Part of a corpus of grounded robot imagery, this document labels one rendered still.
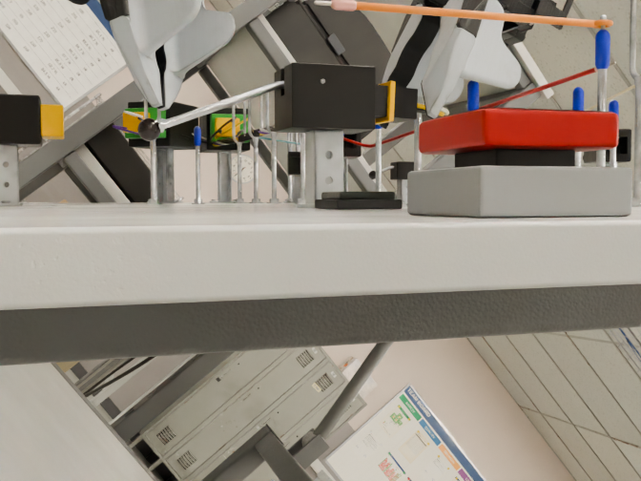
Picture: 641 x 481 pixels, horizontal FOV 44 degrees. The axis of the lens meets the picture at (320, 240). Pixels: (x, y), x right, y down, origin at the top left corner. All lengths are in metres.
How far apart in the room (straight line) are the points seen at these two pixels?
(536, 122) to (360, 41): 1.37
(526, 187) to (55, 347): 0.19
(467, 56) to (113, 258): 0.37
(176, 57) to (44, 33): 7.82
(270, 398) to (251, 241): 7.55
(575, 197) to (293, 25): 1.34
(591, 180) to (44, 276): 0.17
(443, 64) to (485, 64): 0.03
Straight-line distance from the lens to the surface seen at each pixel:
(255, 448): 1.43
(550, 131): 0.27
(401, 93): 0.54
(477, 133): 0.26
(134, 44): 0.50
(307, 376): 7.78
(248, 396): 7.69
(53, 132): 0.77
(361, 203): 0.45
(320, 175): 0.52
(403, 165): 1.26
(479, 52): 0.53
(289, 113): 0.51
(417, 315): 0.36
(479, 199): 0.25
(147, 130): 0.50
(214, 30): 0.52
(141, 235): 0.19
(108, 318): 0.33
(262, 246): 0.19
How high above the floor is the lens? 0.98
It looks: 12 degrees up
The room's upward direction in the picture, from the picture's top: 51 degrees clockwise
